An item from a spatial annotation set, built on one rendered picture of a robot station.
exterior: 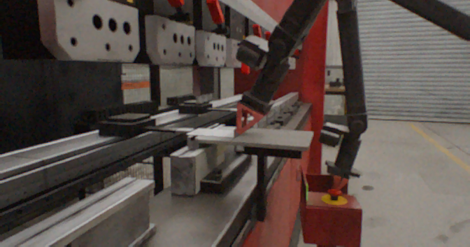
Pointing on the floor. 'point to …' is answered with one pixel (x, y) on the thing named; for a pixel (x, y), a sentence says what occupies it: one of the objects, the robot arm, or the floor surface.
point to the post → (159, 106)
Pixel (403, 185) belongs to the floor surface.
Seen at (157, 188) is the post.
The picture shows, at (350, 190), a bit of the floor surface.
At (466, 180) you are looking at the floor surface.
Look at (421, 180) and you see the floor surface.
